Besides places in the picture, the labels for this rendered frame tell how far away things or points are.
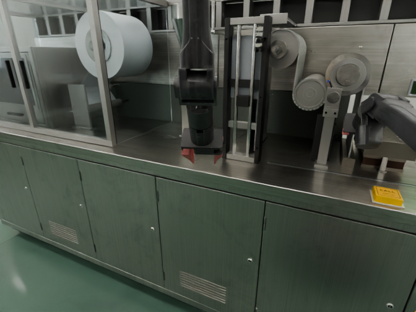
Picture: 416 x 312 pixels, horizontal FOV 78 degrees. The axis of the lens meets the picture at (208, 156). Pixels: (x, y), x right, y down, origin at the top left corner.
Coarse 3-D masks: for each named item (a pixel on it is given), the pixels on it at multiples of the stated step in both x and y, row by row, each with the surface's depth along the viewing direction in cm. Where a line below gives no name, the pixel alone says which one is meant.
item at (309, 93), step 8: (304, 80) 99; (312, 80) 98; (320, 80) 97; (296, 88) 101; (304, 88) 101; (312, 88) 99; (320, 88) 98; (296, 96) 103; (304, 96) 101; (312, 96) 100; (320, 96) 99; (304, 104) 103; (312, 104) 101; (320, 104) 100
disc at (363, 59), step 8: (344, 56) 91; (352, 56) 90; (360, 56) 89; (344, 64) 92; (368, 64) 89; (328, 72) 95; (336, 72) 94; (368, 72) 90; (368, 80) 90; (360, 88) 92
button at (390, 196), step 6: (378, 186) 82; (372, 192) 83; (378, 192) 79; (384, 192) 79; (390, 192) 79; (396, 192) 79; (378, 198) 77; (384, 198) 77; (390, 198) 76; (396, 198) 76; (396, 204) 76
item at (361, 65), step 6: (342, 60) 91; (348, 60) 91; (354, 60) 90; (336, 66) 93; (360, 66) 90; (360, 72) 90; (330, 78) 95; (360, 78) 91; (336, 84) 95; (354, 84) 92; (360, 84) 91; (342, 90) 94; (348, 90) 94
